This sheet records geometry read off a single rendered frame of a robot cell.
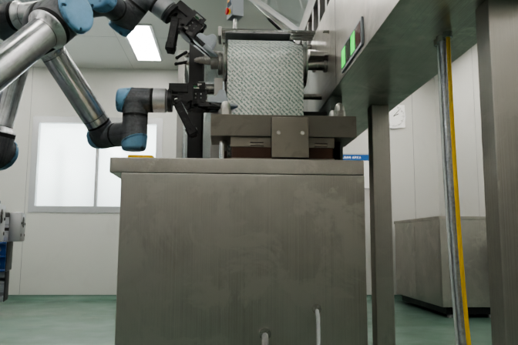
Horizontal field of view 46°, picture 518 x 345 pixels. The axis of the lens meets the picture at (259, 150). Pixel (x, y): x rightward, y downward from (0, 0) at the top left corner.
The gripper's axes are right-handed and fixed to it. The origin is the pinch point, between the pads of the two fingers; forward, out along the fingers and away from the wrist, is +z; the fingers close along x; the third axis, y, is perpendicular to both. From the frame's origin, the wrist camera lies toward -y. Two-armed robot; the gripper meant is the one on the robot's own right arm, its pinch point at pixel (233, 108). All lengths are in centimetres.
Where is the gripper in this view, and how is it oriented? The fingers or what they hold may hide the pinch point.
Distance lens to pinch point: 186.6
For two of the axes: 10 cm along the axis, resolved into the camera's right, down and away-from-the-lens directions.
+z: 10.0, 0.1, 0.6
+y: 0.0, -9.9, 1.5
